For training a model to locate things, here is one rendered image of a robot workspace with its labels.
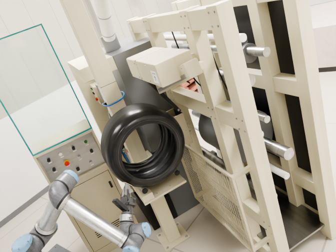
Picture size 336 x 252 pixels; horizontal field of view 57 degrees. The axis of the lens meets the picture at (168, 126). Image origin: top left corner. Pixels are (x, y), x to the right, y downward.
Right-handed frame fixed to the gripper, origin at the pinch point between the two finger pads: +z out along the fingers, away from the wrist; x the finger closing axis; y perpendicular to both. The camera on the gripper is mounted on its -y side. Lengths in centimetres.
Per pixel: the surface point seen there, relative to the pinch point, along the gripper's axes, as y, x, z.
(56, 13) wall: -9, -189, 321
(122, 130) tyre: -19.0, 20.1, 28.7
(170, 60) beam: -23, 71, 54
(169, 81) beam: -17, 65, 45
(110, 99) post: -16, -1, 65
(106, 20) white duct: -30, 5, 135
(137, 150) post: 22.2, -15.9, 38.4
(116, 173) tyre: -8.5, 1.1, 6.6
